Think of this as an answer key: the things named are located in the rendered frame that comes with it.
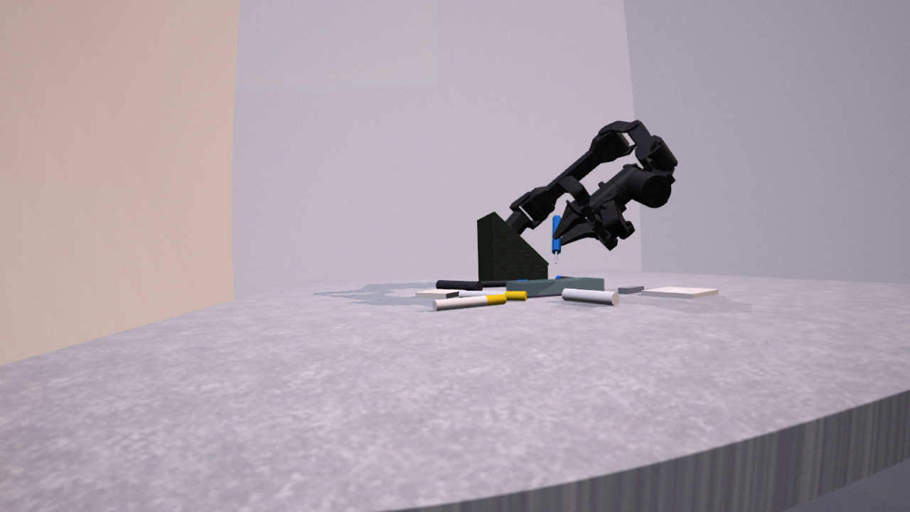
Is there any white flat rectangular slab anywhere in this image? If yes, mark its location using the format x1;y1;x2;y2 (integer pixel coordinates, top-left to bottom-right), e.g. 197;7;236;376
641;287;719;299

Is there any white and yellow cylinder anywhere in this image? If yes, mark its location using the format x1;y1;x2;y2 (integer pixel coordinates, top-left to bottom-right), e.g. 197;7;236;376
459;291;527;302
432;294;507;311

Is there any blue stylus with white tip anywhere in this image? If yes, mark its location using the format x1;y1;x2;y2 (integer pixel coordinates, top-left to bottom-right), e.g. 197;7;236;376
552;215;561;264

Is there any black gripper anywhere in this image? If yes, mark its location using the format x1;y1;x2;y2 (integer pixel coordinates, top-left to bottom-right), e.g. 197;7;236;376
552;176;628;251

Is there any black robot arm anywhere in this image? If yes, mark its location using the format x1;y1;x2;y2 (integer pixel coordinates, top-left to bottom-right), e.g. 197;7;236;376
506;119;678;240

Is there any keyboard with white letter keys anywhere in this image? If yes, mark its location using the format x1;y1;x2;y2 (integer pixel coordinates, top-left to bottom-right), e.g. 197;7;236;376
506;277;604;299

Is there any dark grey cylinder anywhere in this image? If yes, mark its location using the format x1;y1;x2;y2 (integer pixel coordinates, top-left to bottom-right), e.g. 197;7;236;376
436;280;483;291

